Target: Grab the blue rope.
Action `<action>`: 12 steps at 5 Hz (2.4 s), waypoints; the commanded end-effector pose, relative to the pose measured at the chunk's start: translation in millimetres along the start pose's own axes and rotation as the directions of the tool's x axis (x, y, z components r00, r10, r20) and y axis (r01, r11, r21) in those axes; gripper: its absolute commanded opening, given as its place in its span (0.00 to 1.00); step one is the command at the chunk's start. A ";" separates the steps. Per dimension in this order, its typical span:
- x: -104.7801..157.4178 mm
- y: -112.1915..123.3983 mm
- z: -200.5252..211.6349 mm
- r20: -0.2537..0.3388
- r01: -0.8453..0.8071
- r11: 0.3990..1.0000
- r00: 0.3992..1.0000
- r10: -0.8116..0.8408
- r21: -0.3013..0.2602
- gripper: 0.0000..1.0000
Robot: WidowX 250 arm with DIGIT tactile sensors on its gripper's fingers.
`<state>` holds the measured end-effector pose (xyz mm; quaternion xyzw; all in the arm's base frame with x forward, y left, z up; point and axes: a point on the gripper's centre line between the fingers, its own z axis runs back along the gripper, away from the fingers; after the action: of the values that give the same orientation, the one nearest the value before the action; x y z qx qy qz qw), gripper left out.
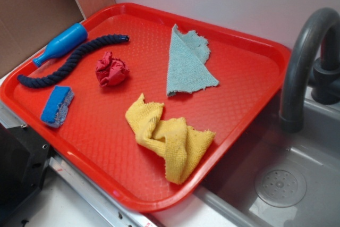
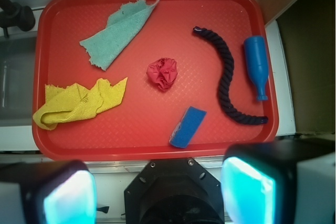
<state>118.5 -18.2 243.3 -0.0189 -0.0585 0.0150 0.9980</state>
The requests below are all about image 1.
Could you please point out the brown cardboard panel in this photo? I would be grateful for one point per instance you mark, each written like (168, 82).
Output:
(27, 25)

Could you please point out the crumpled red cloth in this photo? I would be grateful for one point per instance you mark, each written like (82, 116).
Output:
(111, 71)

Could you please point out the red plastic tray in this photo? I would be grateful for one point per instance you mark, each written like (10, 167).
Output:
(96, 137)

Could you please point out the grey curved faucet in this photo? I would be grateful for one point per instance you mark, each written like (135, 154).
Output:
(314, 62)

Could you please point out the blue plastic toy bottle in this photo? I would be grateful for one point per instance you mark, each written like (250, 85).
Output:
(62, 44)

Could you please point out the yellow crumpled towel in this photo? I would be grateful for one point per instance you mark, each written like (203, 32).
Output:
(180, 145)

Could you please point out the black metal bracket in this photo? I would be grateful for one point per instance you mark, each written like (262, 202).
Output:
(24, 158)

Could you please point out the grey plastic sink basin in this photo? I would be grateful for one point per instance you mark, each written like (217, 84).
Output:
(273, 178)

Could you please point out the blue scrub sponge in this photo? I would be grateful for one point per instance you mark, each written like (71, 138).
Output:
(57, 106)

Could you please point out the light blue folded towel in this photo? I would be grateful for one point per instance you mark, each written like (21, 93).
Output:
(187, 72)

